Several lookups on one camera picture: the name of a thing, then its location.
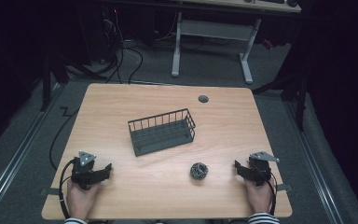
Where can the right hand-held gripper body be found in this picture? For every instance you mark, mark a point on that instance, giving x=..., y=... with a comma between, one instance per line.
x=258, y=169

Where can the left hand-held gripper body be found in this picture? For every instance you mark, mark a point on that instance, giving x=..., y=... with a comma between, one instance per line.
x=83, y=172

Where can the person's right hand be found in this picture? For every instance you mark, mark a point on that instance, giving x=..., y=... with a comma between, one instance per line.
x=258, y=197

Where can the person's left hand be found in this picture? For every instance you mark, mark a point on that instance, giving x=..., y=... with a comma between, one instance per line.
x=81, y=200

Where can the grey tape strip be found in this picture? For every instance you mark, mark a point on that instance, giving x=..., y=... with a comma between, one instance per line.
x=284, y=187
x=50, y=191

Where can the steel wool scrubber ball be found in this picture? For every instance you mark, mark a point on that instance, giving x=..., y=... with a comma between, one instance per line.
x=199, y=170

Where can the black metal stand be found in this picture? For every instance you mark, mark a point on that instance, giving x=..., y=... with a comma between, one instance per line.
x=47, y=84
x=298, y=93

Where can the red object under desk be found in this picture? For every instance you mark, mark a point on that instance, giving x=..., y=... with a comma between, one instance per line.
x=267, y=44

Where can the metal floor rail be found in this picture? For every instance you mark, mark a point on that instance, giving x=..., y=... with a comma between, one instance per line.
x=313, y=161
x=18, y=146

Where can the white frame desk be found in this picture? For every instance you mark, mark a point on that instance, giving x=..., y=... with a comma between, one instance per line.
x=214, y=29

